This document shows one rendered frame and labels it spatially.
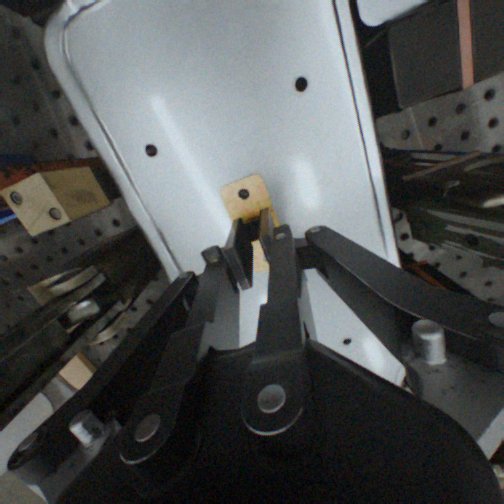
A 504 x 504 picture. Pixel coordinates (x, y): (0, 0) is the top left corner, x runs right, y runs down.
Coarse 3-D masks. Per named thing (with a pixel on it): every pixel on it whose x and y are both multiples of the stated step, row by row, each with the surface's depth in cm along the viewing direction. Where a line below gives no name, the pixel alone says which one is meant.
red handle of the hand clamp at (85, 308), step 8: (88, 296) 19; (96, 296) 20; (80, 304) 19; (88, 304) 19; (96, 304) 19; (64, 312) 18; (72, 312) 19; (80, 312) 19; (88, 312) 19; (96, 312) 19; (64, 320) 18; (72, 320) 19; (80, 320) 19; (64, 328) 19
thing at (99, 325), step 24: (48, 312) 16; (0, 336) 15; (24, 336) 14; (48, 336) 16; (72, 336) 18; (0, 360) 13; (24, 360) 15; (48, 360) 16; (0, 384) 14; (24, 384) 14; (0, 408) 13; (0, 432) 12
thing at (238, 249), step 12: (240, 228) 19; (228, 240) 16; (240, 240) 17; (228, 252) 15; (240, 252) 16; (252, 252) 20; (240, 264) 15; (252, 264) 18; (240, 276) 15; (252, 276) 17; (240, 288) 16
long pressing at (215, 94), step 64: (64, 0) 18; (128, 0) 17; (192, 0) 17; (256, 0) 17; (320, 0) 17; (64, 64) 19; (128, 64) 19; (192, 64) 19; (256, 64) 19; (320, 64) 18; (128, 128) 20; (192, 128) 20; (256, 128) 20; (320, 128) 20; (128, 192) 22; (192, 192) 22; (320, 192) 22; (384, 192) 22; (192, 256) 25; (384, 256) 24; (256, 320) 27; (320, 320) 27
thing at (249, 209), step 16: (256, 176) 20; (224, 192) 21; (256, 192) 21; (240, 208) 21; (256, 208) 21; (272, 208) 21; (256, 224) 21; (256, 240) 21; (256, 256) 23; (256, 272) 23
